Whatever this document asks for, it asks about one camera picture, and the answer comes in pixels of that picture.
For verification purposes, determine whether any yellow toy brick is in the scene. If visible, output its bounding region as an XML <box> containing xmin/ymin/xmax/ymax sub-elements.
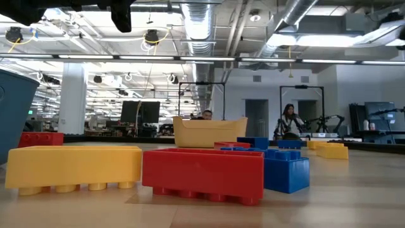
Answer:
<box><xmin>316</xmin><ymin>142</ymin><xmax>349</xmax><ymax>160</ymax></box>

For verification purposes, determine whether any grey door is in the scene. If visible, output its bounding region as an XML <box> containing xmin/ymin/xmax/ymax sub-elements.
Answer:
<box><xmin>297</xmin><ymin>99</ymin><xmax>318</xmax><ymax>121</ymax></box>
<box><xmin>244</xmin><ymin>98</ymin><xmax>270</xmax><ymax>141</ymax></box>

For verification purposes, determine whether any black computer monitor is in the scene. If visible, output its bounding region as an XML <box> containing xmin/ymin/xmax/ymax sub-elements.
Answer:
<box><xmin>120</xmin><ymin>100</ymin><xmax>142</xmax><ymax>124</ymax></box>
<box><xmin>140</xmin><ymin>101</ymin><xmax>161</xmax><ymax>124</ymax></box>

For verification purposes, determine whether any silver ventilation duct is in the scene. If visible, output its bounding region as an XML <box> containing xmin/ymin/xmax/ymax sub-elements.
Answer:
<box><xmin>180</xmin><ymin>0</ymin><xmax>220</xmax><ymax>115</ymax></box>
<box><xmin>252</xmin><ymin>0</ymin><xmax>320</xmax><ymax>61</ymax></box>

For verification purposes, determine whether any black ceiling cable reel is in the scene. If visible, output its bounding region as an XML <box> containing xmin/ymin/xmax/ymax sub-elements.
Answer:
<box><xmin>4</xmin><ymin>26</ymin><xmax>25</xmax><ymax>44</ymax></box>
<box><xmin>144</xmin><ymin>28</ymin><xmax>161</xmax><ymax>46</ymax></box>

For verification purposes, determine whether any blue toy brick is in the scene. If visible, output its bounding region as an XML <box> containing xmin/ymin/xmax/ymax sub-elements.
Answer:
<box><xmin>277</xmin><ymin>139</ymin><xmax>302</xmax><ymax>150</ymax></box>
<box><xmin>237</xmin><ymin>136</ymin><xmax>270</xmax><ymax>151</ymax></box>
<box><xmin>220</xmin><ymin>147</ymin><xmax>311</xmax><ymax>194</ymax></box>

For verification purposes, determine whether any yellow plastic bin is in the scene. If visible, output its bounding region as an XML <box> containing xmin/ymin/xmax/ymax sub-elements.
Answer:
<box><xmin>172</xmin><ymin>115</ymin><xmax>249</xmax><ymax>149</ymax></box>

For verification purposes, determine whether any dark wall monitor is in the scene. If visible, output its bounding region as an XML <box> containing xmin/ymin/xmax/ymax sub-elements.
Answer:
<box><xmin>363</xmin><ymin>101</ymin><xmax>396</xmax><ymax>123</ymax></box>

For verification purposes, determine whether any orange-yellow toy brick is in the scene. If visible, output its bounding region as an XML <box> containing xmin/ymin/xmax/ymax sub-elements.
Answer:
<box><xmin>306</xmin><ymin>140</ymin><xmax>327</xmax><ymax>151</ymax></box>
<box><xmin>4</xmin><ymin>145</ymin><xmax>143</xmax><ymax>196</ymax></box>

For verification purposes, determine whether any white building pillar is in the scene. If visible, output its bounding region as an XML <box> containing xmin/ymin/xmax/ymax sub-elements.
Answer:
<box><xmin>58</xmin><ymin>62</ymin><xmax>89</xmax><ymax>136</ymax></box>

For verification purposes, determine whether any yellow hanging cord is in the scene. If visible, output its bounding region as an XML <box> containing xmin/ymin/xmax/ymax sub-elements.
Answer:
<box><xmin>286</xmin><ymin>46</ymin><xmax>294</xmax><ymax>79</ymax></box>

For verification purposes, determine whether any blue-teal plastic bin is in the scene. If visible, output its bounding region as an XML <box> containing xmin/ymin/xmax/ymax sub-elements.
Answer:
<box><xmin>0</xmin><ymin>68</ymin><xmax>41</xmax><ymax>166</ymax></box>

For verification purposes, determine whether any black rig frame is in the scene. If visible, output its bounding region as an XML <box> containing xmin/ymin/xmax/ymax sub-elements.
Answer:
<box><xmin>279</xmin><ymin>84</ymin><xmax>325</xmax><ymax>137</ymax></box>
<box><xmin>178</xmin><ymin>81</ymin><xmax>227</xmax><ymax>122</ymax></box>

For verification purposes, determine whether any dark office desk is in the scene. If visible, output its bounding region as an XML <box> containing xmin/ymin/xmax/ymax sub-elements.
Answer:
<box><xmin>359</xmin><ymin>129</ymin><xmax>405</xmax><ymax>145</ymax></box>

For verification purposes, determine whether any black upright panel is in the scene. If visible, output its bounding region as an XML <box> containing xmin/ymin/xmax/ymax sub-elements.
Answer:
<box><xmin>348</xmin><ymin>103</ymin><xmax>365</xmax><ymax>133</ymax></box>

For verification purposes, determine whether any white robot platform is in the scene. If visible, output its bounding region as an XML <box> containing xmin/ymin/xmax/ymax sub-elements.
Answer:
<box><xmin>311</xmin><ymin>132</ymin><xmax>340</xmax><ymax>139</ymax></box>

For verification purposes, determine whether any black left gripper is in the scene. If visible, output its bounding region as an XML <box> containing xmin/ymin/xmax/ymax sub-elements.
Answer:
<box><xmin>44</xmin><ymin>0</ymin><xmax>137</xmax><ymax>34</ymax></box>

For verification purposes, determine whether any red toy brick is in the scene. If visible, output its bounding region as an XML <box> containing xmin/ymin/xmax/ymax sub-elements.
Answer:
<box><xmin>214</xmin><ymin>141</ymin><xmax>251</xmax><ymax>150</ymax></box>
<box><xmin>18</xmin><ymin>132</ymin><xmax>65</xmax><ymax>148</ymax></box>
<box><xmin>142</xmin><ymin>148</ymin><xmax>265</xmax><ymax>206</ymax></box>

